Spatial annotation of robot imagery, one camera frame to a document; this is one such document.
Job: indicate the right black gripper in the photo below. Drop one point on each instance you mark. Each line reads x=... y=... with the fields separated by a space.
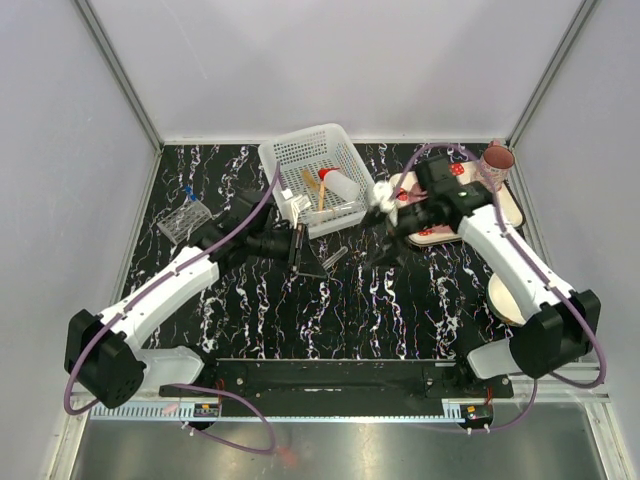
x=400 y=231

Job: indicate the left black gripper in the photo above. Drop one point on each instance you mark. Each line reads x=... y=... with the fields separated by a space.
x=304 y=261

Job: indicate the blue cap test tube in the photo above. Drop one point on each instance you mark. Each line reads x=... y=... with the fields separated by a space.
x=333 y=259
x=190 y=195

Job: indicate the bundle of plastic pipettes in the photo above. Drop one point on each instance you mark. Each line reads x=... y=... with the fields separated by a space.
x=329 y=214

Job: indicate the wash bottle red cap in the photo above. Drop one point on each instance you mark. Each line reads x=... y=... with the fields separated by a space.
x=339 y=184

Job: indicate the clear test tube rack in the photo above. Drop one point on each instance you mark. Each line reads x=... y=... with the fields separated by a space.
x=182 y=222

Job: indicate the wooden test tube clamp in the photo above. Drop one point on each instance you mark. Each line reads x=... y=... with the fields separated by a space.
x=321 y=196

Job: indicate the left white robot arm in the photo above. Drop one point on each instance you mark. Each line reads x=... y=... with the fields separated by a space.
x=105 y=352

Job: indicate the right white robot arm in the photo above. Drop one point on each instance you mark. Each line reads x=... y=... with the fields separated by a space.
x=559 y=323

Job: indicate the strawberry pattern tray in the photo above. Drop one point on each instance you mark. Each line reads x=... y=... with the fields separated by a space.
x=464 y=172

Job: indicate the pink patterned mug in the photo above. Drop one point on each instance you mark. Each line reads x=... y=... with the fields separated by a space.
x=494 y=165

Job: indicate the white plastic perforated basket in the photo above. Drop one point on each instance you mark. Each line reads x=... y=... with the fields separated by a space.
x=314 y=148

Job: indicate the white bowl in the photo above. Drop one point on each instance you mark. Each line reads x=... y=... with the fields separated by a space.
x=502 y=304

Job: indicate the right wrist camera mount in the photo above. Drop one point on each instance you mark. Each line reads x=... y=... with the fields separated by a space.
x=382 y=203

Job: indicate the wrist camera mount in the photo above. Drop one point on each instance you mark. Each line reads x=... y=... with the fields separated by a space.
x=382 y=203
x=293 y=206

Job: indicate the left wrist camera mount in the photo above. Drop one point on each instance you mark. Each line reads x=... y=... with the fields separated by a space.
x=293 y=206

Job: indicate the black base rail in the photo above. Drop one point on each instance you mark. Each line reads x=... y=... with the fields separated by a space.
x=345 y=390

